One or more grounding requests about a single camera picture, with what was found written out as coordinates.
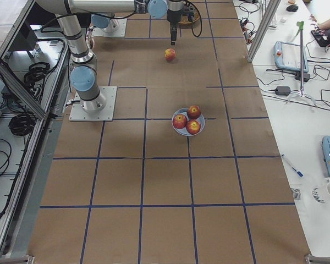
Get blue teach pendant far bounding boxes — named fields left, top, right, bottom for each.
left=273, top=41, right=301, bottom=72

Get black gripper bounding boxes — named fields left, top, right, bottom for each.
left=167, top=0, right=183, bottom=45

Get red apple plate right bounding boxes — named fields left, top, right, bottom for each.
left=172, top=114, right=188, bottom=129

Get red apple plate left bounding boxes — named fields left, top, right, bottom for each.
left=186, top=105, right=201, bottom=119

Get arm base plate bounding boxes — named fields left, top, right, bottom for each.
left=92, top=16, right=127, bottom=38
left=69, top=86, right=117, bottom=122

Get red apple plate front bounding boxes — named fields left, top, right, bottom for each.
left=185, top=119, right=201, bottom=135

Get red apple plate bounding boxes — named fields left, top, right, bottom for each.
left=186, top=105, right=201, bottom=119
left=172, top=114, right=188, bottom=129
left=185, top=119, right=201, bottom=135

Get black computer mouse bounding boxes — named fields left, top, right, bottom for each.
left=286, top=4, right=299, bottom=12

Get black power brick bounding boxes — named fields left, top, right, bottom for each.
left=274, top=86, right=291, bottom=96

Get aluminium frame rail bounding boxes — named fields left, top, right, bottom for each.
left=0, top=58, right=47, bottom=120

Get red yellow apple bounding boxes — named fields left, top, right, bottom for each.
left=164, top=48, right=177, bottom=62

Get woven wicker basket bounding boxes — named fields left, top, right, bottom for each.
left=178, top=5, right=200, bottom=28

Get coiled black cables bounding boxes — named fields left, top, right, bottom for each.
left=23, top=62, right=52, bottom=97

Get light blue plate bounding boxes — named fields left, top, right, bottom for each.
left=172, top=106, right=205, bottom=136

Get aluminium profile post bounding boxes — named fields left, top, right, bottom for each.
left=246, top=0, right=281, bottom=63

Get grabber stick tool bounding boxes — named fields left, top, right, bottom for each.
left=287, top=21, right=318, bottom=108

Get blue white pen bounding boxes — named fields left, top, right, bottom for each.
left=281, top=154, right=304, bottom=178

